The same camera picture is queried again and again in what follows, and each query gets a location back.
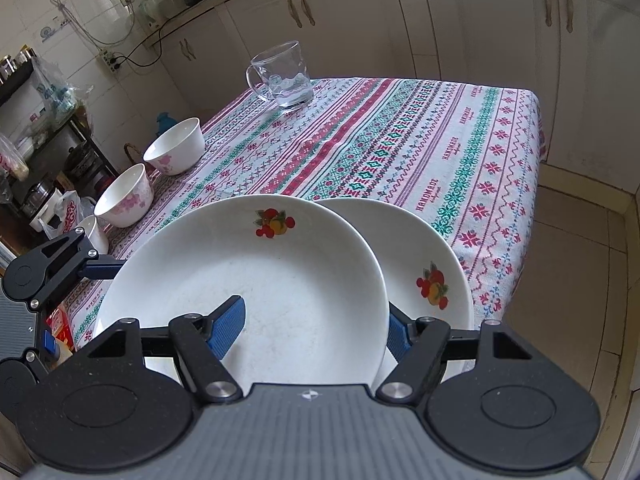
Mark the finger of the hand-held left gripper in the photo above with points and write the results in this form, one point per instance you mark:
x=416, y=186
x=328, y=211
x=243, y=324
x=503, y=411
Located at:
x=102, y=267
x=40, y=364

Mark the patterned red green tablecloth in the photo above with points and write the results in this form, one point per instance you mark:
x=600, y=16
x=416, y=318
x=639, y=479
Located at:
x=400, y=150

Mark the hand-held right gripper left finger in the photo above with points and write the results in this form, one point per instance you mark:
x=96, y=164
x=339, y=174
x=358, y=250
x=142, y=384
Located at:
x=227, y=327

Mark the blue thermos jug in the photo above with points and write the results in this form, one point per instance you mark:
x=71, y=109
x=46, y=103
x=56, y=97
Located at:
x=165, y=124

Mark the black metal shelf rack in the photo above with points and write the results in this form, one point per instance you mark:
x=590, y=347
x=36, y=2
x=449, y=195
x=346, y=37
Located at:
x=75, y=135

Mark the wicker basket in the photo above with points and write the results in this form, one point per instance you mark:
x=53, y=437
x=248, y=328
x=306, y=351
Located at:
x=134, y=152

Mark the red gift box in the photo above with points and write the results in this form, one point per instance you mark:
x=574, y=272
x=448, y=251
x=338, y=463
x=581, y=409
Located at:
x=60, y=327

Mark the white fruit print plate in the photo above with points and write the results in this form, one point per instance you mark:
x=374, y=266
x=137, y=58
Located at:
x=410, y=240
x=300, y=270

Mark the wall power strip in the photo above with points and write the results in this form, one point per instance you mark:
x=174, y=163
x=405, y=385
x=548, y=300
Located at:
x=111, y=62

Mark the clear glass mug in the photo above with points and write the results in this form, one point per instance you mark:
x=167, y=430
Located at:
x=285, y=75

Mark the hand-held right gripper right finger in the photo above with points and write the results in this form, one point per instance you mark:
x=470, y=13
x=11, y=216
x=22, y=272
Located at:
x=399, y=335

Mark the white red plastic bag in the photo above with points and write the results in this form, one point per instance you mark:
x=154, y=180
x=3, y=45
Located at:
x=70, y=212

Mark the white pink floral bowl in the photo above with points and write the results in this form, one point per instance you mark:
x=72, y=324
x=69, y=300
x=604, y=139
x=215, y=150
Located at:
x=175, y=142
x=97, y=235
x=125, y=192

